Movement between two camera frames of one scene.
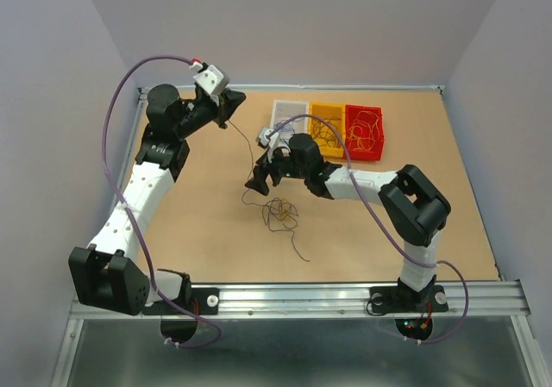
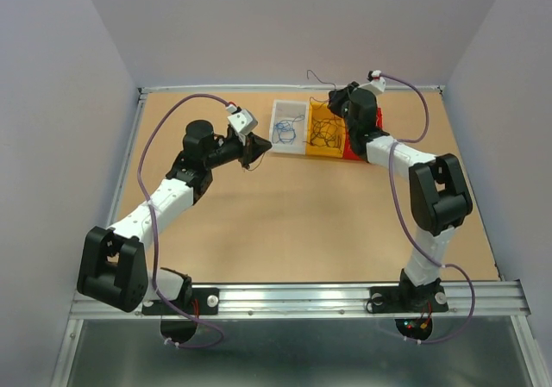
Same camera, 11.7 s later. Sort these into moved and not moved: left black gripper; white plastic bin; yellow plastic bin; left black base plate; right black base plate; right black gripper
Moved: left black gripper; right black gripper
Not moved: left black base plate; white plastic bin; right black base plate; yellow plastic bin
